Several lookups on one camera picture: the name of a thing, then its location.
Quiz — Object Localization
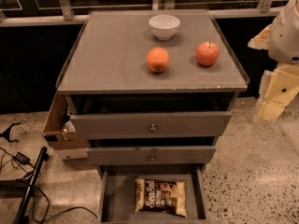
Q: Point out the grey drawer cabinet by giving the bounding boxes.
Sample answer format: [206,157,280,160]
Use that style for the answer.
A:
[55,9,250,173]

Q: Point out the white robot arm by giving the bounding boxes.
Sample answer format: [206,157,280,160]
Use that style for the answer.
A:
[248,0,299,122]

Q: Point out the white ceramic bowl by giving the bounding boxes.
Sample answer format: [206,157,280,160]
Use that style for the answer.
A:
[149,15,180,41]

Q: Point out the grey drawer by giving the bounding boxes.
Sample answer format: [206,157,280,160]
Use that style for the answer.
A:
[98,164,211,224]
[71,111,232,140]
[87,146,216,165]

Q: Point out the grey top drawer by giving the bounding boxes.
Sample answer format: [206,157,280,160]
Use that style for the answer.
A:
[71,111,232,140]

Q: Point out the metal window railing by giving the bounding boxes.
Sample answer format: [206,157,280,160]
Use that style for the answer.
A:
[0,0,289,27]

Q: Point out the black pole on floor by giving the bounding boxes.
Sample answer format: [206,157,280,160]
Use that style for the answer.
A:
[13,147,48,224]

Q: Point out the black cable on floor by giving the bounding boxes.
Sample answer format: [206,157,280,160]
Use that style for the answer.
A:
[0,147,98,224]

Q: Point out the brown sea salt chip bag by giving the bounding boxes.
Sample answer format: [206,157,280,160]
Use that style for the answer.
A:
[135,178,187,217]

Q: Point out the orange fruit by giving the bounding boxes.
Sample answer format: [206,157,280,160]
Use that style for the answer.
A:
[147,48,170,73]

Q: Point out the black bracket on floor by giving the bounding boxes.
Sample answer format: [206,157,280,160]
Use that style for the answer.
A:
[0,122,20,143]

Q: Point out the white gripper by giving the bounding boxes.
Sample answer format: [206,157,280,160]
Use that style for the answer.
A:
[248,25,299,121]

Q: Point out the red apple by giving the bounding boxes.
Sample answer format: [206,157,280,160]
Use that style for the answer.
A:
[195,42,220,66]

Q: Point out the cardboard box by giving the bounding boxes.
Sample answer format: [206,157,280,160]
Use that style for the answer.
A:
[43,93,87,160]

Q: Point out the black power adapter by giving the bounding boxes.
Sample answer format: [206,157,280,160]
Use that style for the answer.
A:
[13,152,30,164]

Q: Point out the grey bottom drawer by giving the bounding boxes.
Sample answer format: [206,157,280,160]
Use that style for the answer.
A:
[98,164,211,224]

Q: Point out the grey middle drawer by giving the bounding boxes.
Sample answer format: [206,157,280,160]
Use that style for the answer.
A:
[87,146,216,165]

